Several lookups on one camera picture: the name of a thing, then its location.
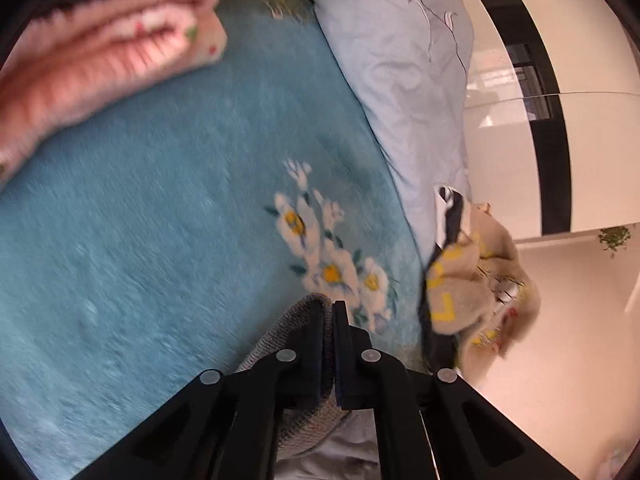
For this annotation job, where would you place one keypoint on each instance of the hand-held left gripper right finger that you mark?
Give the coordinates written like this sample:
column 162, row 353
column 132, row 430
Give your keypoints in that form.
column 345, row 360

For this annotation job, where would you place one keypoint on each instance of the beige patterned garment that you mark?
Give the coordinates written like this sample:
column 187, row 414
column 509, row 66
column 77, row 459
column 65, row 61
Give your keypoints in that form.
column 470, row 285

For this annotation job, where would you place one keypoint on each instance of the grey knitted garment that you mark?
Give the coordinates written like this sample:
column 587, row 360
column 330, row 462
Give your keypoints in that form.
column 305, row 420

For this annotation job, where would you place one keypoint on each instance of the small green plant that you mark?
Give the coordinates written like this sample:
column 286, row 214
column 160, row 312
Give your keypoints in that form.
column 615, row 237

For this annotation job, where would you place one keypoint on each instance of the pink fleece blanket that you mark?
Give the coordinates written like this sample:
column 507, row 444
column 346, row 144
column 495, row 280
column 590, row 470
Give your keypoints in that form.
column 90, row 65

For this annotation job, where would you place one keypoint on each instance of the teal floral blanket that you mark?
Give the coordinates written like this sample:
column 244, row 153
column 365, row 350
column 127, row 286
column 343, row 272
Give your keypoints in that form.
column 165, row 210

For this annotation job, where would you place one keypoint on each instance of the light blue pillow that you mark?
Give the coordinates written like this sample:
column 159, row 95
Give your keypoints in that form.
column 400, row 85

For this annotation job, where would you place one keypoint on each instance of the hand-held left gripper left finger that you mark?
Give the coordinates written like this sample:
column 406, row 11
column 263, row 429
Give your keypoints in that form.
column 314, row 355

